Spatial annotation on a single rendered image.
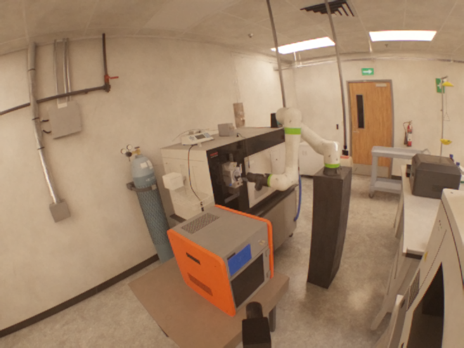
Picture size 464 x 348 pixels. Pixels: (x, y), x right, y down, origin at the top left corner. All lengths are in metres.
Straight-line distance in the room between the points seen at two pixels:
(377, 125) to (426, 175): 3.07
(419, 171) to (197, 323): 1.96
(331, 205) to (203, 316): 1.17
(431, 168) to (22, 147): 3.60
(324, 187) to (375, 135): 3.49
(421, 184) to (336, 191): 0.86
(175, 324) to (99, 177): 1.65
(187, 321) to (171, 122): 2.16
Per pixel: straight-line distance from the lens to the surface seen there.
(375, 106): 4.90
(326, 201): 1.64
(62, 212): 2.20
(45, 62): 2.42
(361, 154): 5.07
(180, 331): 1.18
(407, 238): 1.46
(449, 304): 0.48
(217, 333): 1.13
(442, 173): 2.04
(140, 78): 2.53
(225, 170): 1.55
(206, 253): 0.89
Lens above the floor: 1.68
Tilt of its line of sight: 17 degrees down
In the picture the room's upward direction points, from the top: 8 degrees counter-clockwise
